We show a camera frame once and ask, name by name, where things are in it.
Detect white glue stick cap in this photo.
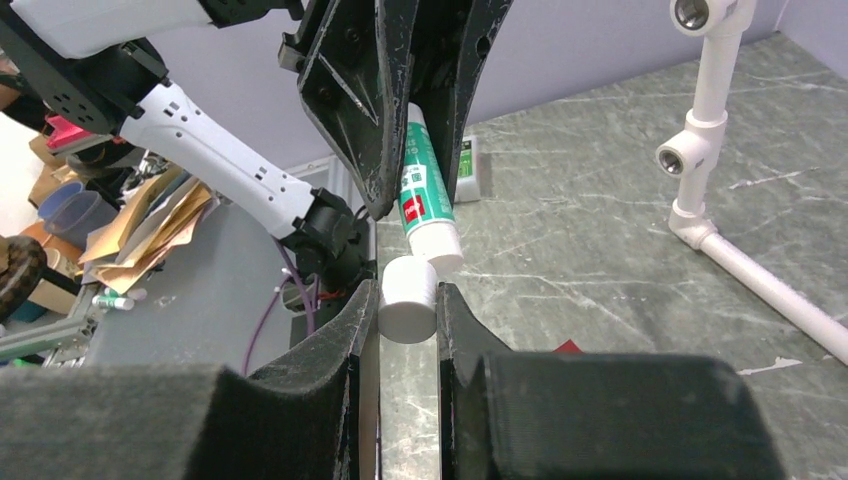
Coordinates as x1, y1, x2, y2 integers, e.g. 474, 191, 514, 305
378, 256, 438, 344

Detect green white small box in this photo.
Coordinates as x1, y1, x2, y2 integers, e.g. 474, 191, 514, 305
454, 135, 482, 203

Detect grey plastic cups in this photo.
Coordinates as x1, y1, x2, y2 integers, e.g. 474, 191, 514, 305
37, 180, 119, 250

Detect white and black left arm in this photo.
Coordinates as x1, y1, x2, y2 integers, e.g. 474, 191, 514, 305
1, 1, 511, 293

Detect red paper envelope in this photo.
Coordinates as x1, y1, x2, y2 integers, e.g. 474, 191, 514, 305
555, 339, 582, 354

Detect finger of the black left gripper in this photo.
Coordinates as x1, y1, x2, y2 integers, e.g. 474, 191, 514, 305
285, 1, 419, 220
410, 0, 513, 201

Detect white PVC pipe frame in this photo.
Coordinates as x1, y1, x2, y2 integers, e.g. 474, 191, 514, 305
655, 0, 848, 367

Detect green white glue stick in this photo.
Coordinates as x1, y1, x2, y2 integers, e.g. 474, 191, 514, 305
397, 103, 464, 276

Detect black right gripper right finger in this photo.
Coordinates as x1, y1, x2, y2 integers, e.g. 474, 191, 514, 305
436, 283, 785, 479

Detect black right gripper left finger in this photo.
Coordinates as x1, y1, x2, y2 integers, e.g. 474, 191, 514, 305
1, 280, 380, 479

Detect aluminium extrusion frame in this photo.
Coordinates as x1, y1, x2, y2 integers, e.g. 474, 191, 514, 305
1, 284, 104, 368

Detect pile of brown paper envelopes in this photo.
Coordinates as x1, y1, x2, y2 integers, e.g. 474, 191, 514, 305
78, 166, 215, 293

